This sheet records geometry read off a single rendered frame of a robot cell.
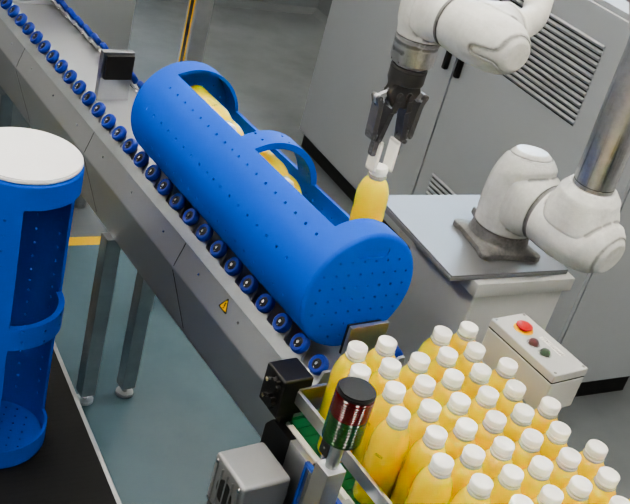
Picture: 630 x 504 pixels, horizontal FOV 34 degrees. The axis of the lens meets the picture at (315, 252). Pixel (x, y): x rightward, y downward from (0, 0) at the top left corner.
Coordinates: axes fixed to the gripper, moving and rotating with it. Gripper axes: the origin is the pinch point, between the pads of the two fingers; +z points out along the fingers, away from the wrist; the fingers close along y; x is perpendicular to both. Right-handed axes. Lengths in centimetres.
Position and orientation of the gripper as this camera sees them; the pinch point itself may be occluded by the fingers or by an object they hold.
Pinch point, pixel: (382, 155)
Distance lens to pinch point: 212.2
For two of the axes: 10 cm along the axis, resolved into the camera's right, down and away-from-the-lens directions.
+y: -8.2, 0.9, -5.6
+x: 5.2, 5.3, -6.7
